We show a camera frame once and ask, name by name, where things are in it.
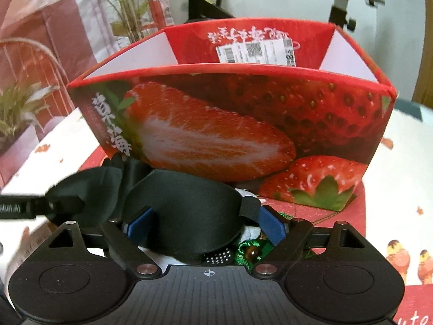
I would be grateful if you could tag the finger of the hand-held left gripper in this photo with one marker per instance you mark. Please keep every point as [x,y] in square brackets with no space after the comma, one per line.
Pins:
[20,206]

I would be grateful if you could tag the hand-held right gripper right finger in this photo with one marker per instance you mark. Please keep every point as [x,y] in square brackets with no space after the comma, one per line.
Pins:
[270,225]

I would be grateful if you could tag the black exercise bike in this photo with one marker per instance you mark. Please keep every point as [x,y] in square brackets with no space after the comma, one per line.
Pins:
[199,3]

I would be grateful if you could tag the green beaded pouch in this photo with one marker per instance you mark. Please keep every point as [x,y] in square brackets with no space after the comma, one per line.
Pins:
[244,250]

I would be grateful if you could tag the black sleep mask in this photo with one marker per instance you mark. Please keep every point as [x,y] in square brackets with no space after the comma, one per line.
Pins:
[189,206]

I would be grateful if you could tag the strawberry printed cardboard box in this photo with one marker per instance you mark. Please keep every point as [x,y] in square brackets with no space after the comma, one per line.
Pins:
[236,108]

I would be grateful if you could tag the printed blanket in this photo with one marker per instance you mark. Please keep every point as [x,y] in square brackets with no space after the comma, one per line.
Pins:
[406,193]

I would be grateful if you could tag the wooden door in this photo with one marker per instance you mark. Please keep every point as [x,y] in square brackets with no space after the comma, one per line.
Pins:
[424,81]

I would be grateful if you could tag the black dotted cloth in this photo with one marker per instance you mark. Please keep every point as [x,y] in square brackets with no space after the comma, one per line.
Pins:
[218,259]

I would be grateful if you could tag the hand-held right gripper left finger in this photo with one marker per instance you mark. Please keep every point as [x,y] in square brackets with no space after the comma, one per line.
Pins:
[140,225]

